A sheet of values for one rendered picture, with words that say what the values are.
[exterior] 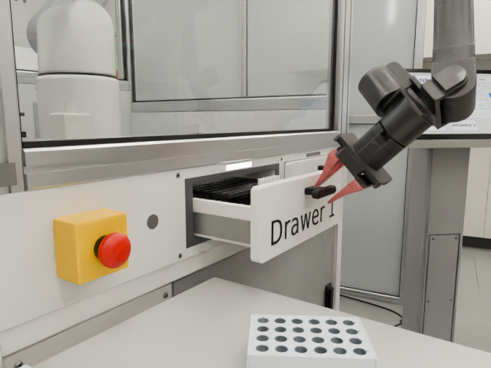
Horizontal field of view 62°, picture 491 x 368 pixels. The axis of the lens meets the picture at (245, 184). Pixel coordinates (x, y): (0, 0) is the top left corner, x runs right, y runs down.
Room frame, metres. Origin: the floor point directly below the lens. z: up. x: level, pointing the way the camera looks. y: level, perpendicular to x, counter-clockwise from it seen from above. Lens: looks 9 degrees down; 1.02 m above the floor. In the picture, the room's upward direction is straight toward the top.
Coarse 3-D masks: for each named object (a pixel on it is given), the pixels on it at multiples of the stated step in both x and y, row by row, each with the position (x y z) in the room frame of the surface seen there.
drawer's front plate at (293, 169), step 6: (324, 156) 1.04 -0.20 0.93; (288, 162) 0.90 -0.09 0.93; (294, 162) 0.90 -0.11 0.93; (300, 162) 0.92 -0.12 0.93; (306, 162) 0.94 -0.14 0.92; (312, 162) 0.96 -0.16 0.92; (318, 162) 0.99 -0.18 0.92; (324, 162) 1.02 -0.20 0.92; (288, 168) 0.89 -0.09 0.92; (294, 168) 0.89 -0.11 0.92; (300, 168) 0.92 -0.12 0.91; (306, 168) 0.94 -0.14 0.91; (312, 168) 0.97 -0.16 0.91; (288, 174) 0.89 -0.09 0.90; (294, 174) 0.89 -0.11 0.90; (300, 174) 0.92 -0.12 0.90
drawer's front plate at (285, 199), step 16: (304, 176) 0.67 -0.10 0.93; (336, 176) 0.77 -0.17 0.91; (256, 192) 0.56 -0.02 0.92; (272, 192) 0.58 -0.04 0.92; (288, 192) 0.62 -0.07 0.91; (304, 192) 0.66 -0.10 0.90; (336, 192) 0.77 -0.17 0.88; (256, 208) 0.56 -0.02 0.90; (272, 208) 0.58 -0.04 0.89; (288, 208) 0.62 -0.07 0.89; (304, 208) 0.66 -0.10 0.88; (320, 208) 0.71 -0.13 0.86; (336, 208) 0.78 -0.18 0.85; (256, 224) 0.56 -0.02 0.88; (288, 224) 0.62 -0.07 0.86; (320, 224) 0.72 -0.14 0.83; (256, 240) 0.56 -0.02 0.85; (288, 240) 0.62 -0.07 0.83; (304, 240) 0.66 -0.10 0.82; (256, 256) 0.56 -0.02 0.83; (272, 256) 0.58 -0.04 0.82
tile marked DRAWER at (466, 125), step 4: (464, 120) 1.34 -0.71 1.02; (468, 120) 1.34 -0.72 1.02; (472, 120) 1.34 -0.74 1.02; (452, 124) 1.32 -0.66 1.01; (456, 124) 1.33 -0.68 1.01; (460, 124) 1.33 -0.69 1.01; (464, 124) 1.33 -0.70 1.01; (468, 124) 1.33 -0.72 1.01; (472, 124) 1.33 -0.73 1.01; (476, 124) 1.33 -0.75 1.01; (452, 128) 1.31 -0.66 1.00; (456, 128) 1.32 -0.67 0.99; (460, 128) 1.32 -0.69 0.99; (464, 128) 1.32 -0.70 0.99; (468, 128) 1.32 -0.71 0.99; (472, 128) 1.32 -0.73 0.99; (476, 128) 1.32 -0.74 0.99
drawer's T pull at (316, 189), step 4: (308, 188) 0.66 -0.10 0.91; (312, 188) 0.65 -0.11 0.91; (316, 188) 0.65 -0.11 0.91; (320, 188) 0.64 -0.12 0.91; (324, 188) 0.64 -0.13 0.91; (328, 188) 0.65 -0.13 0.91; (332, 188) 0.67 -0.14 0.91; (308, 192) 0.65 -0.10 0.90; (312, 192) 0.63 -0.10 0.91; (316, 192) 0.62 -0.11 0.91; (320, 192) 0.63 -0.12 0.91; (324, 192) 0.64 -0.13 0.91; (328, 192) 0.65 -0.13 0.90; (332, 192) 0.67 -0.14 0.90; (312, 196) 0.63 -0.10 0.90; (316, 196) 0.62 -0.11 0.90; (320, 196) 0.63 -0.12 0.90; (324, 196) 0.64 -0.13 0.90
